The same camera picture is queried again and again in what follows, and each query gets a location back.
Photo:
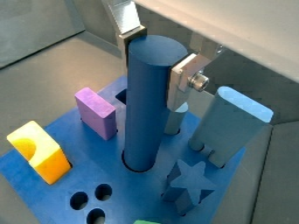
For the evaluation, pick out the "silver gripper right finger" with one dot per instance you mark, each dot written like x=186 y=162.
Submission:
x=186 y=75

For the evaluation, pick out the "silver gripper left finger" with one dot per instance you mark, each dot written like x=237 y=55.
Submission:
x=125 y=19

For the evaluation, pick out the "dark blue long cylinder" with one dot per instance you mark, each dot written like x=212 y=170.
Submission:
x=153 y=54

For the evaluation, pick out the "light blue short cylinder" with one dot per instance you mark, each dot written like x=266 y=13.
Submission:
x=176 y=120

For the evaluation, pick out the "light blue tall block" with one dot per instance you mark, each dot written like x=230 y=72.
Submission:
x=232 y=122

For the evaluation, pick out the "purple rectangular block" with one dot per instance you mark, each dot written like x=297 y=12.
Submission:
x=97 y=113

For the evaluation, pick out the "dark blue star block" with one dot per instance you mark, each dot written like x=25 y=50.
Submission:
x=188 y=186

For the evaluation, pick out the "blue shape sorter base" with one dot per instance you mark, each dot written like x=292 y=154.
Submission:
x=99 y=185

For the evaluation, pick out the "yellow arch block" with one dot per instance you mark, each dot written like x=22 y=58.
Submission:
x=42 y=151

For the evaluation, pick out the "green hexagonal prism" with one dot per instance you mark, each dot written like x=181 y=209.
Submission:
x=145 y=222

